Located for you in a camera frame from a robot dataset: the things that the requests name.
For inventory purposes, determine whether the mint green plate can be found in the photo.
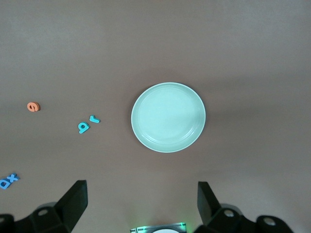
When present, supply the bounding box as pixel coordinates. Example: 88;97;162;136
131;82;207;153

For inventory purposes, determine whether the brown table cover mat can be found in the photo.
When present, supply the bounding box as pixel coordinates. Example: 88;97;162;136
0;0;311;233

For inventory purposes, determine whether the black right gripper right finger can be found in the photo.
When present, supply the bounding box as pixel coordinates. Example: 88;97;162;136
194;181;294;233

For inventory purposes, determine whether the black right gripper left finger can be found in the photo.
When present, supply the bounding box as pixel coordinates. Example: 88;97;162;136
0;180;88;233

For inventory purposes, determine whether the orange foam letter e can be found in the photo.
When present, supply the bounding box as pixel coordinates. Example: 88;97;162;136
27;101;41;113

